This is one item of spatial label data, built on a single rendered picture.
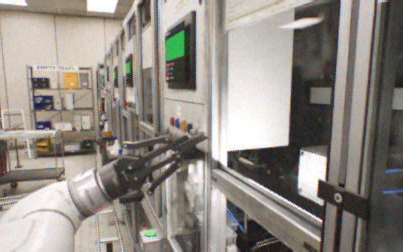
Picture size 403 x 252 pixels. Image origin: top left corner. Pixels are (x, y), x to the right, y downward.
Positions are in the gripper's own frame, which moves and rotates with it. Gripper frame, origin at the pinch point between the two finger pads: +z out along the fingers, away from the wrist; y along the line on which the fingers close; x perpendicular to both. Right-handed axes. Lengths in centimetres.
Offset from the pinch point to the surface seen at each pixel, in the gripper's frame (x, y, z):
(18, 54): 690, 243, -213
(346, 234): -33.0, -12.2, 8.7
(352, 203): -33.9, -8.4, 10.3
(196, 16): 12.1, 26.1, 16.3
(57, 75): 707, 167, -160
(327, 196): -30.3, -8.4, 9.6
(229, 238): 18.6, -35.7, -0.4
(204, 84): 7.8, 9.8, 9.8
